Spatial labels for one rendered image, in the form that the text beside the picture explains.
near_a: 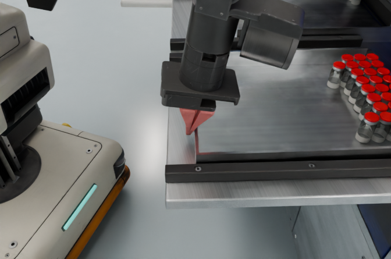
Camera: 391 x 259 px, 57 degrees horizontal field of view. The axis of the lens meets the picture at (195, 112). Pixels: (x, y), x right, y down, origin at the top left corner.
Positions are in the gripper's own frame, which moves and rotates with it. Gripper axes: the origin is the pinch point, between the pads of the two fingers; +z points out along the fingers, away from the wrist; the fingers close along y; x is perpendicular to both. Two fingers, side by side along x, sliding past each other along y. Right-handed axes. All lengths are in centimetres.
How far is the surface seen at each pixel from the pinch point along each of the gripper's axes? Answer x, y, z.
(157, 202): 50, 4, 92
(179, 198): -10.4, -1.1, 2.9
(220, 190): -9.5, 4.3, 1.9
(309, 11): 42, 31, -3
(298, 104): 7.5, 19.0, -0.9
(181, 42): 26.0, -0.6, 1.0
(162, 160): 73, 5, 92
